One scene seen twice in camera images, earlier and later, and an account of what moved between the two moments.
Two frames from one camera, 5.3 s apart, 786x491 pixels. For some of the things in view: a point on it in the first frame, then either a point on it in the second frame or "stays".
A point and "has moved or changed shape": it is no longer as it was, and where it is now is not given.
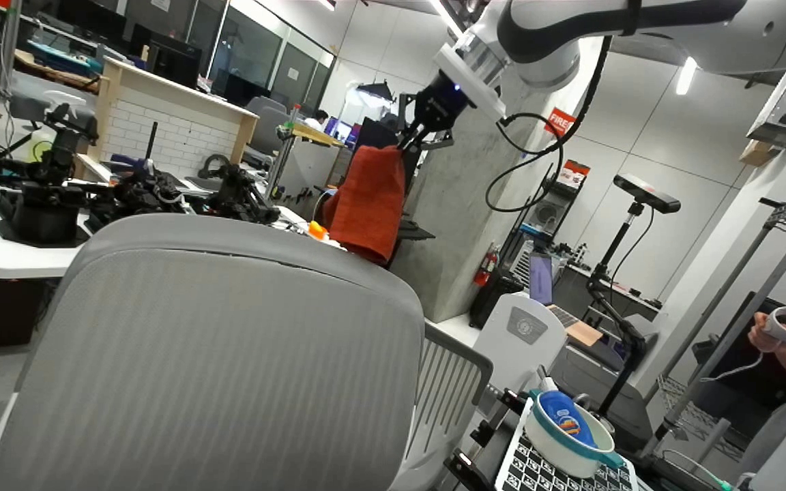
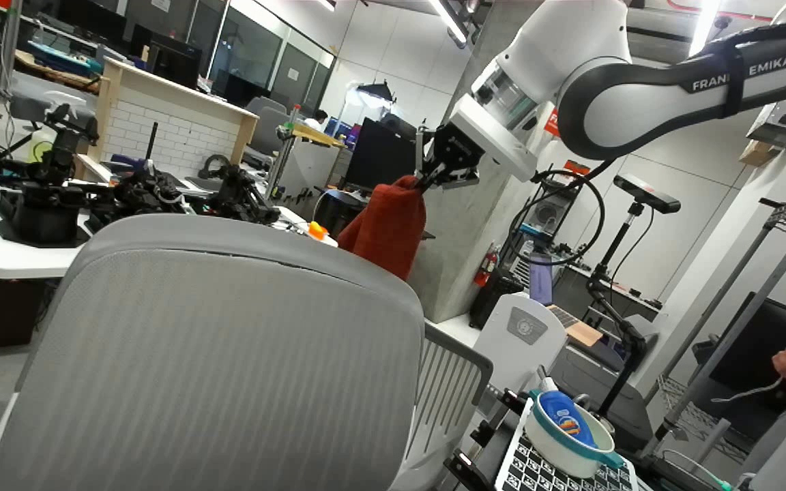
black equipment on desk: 51,195 stays
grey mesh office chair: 183,353 stays
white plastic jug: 522,338 stays
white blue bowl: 568,436 stays
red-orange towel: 367,200 has moved or changed shape
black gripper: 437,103 to 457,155
